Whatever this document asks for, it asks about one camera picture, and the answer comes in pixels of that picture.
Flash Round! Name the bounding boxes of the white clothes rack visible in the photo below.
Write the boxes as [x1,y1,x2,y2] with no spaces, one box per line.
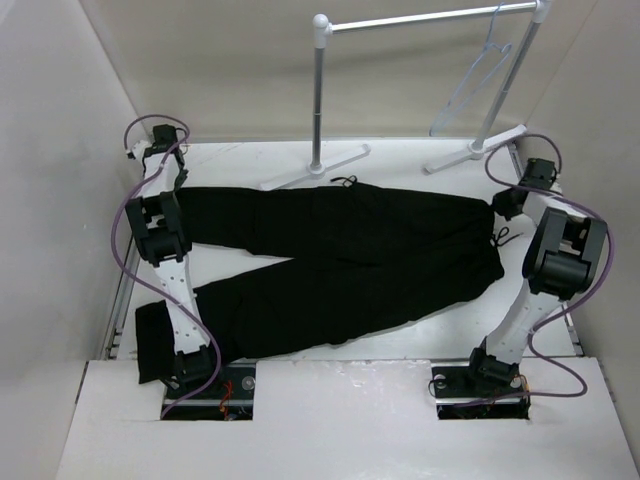
[260,1,551,190]

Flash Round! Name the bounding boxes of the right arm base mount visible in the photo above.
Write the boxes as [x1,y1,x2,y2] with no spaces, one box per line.
[428,363,531,420]

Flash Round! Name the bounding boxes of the black trousers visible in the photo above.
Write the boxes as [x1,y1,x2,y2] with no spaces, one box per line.
[135,178,504,389]

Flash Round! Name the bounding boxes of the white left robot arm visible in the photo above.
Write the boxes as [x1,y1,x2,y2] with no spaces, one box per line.
[124,124,225,399]

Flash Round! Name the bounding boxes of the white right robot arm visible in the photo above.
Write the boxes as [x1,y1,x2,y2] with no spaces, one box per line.
[463,158,610,396]

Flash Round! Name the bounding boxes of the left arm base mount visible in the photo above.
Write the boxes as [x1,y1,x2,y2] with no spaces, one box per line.
[161,362,257,422]

